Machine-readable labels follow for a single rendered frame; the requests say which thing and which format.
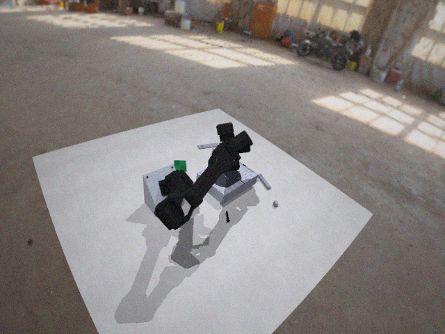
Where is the flat green square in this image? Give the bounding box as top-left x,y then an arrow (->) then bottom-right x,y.
175,160 -> 186,172

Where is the dark grey round disc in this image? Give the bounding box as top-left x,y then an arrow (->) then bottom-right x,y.
214,170 -> 242,188

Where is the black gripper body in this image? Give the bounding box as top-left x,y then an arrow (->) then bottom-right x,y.
216,122 -> 240,171

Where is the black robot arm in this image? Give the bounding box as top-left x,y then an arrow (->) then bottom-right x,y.
154,130 -> 253,230

